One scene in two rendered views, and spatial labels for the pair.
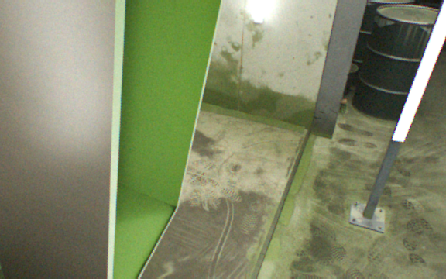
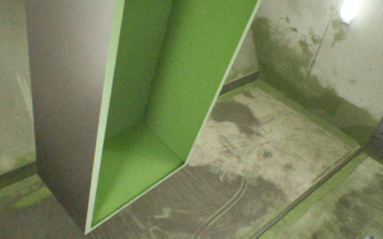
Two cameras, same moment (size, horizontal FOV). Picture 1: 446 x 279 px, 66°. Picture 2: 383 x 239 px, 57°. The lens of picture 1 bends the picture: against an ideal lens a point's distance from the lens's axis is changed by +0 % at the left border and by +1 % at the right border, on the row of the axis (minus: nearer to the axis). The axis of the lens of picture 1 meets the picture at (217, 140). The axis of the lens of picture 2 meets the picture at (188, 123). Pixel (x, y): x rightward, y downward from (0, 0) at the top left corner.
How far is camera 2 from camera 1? 30 cm
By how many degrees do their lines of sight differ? 17
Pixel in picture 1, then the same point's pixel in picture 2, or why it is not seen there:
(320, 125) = (375, 147)
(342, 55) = not seen: outside the picture
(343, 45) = not seen: outside the picture
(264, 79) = (333, 80)
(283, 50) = (361, 57)
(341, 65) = not seen: outside the picture
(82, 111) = (91, 57)
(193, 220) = (205, 184)
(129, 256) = (129, 184)
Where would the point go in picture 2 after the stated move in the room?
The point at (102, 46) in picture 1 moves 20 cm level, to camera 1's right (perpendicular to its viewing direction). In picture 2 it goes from (105, 19) to (194, 50)
